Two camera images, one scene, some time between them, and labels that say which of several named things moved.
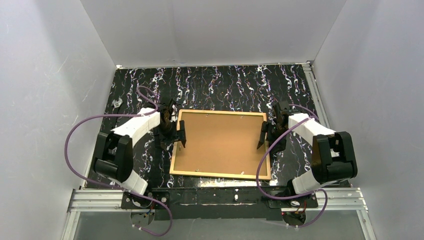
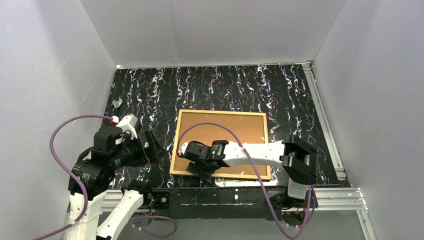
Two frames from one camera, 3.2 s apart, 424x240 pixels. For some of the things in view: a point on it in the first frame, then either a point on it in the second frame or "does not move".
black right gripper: [271, 133] → [201, 160]
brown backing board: [221, 143] does not move
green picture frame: [220, 144] does not move
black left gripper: [173, 135] → [146, 146]
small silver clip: [116, 103] does not move
